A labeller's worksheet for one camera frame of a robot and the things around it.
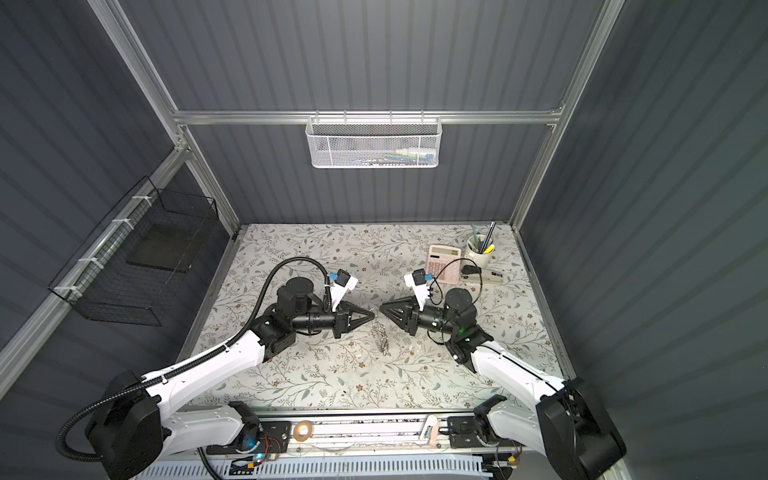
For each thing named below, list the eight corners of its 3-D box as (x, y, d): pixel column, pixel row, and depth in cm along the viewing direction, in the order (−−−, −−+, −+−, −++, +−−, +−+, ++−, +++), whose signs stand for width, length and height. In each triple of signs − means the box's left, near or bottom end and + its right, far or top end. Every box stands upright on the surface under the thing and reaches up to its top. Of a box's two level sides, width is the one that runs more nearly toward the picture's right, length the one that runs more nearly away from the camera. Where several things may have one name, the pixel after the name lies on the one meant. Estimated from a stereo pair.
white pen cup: (463, 272, 108) (469, 253, 99) (460, 254, 113) (465, 234, 105) (488, 272, 108) (497, 253, 99) (484, 254, 113) (491, 234, 105)
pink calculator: (425, 279, 106) (425, 274, 104) (429, 249, 115) (430, 243, 113) (458, 284, 105) (460, 279, 102) (460, 253, 114) (461, 247, 111)
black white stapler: (462, 284, 105) (465, 277, 102) (460, 273, 108) (463, 265, 105) (500, 284, 105) (504, 277, 101) (497, 273, 108) (500, 265, 105)
